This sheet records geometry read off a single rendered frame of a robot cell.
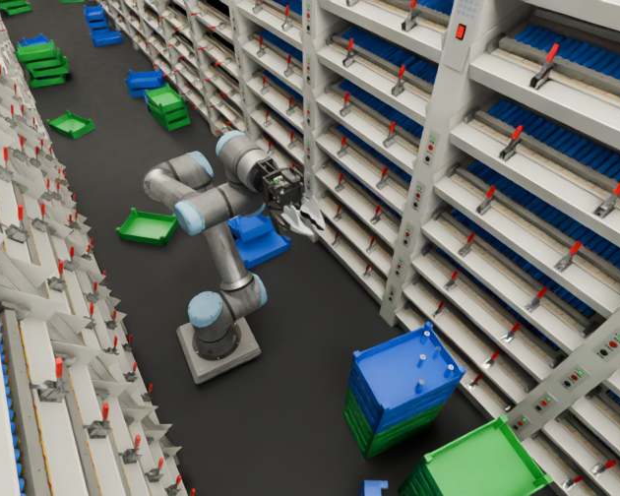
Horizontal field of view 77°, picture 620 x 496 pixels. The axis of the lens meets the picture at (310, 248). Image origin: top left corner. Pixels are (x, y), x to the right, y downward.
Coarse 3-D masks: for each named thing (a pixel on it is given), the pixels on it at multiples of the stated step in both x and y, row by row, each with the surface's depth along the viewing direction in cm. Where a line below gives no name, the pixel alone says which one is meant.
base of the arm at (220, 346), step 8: (232, 328) 182; (224, 336) 175; (232, 336) 182; (200, 344) 176; (208, 344) 174; (216, 344) 174; (224, 344) 176; (232, 344) 180; (208, 352) 176; (216, 352) 176; (224, 352) 178
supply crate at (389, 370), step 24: (408, 336) 137; (432, 336) 136; (360, 360) 134; (384, 360) 134; (408, 360) 134; (432, 360) 134; (384, 384) 128; (408, 384) 128; (432, 384) 128; (384, 408) 116
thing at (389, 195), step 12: (312, 132) 180; (324, 132) 182; (324, 144) 180; (336, 144) 178; (336, 156) 174; (348, 156) 172; (360, 156) 170; (348, 168) 170; (360, 168) 167; (360, 180) 168; (372, 180) 162; (384, 192) 157; (396, 192) 155; (396, 204) 153
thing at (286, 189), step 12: (264, 168) 84; (276, 168) 86; (288, 168) 84; (252, 180) 88; (264, 180) 82; (276, 180) 82; (288, 180) 82; (300, 180) 83; (276, 192) 79; (288, 192) 82; (300, 192) 83; (276, 204) 84; (288, 204) 84
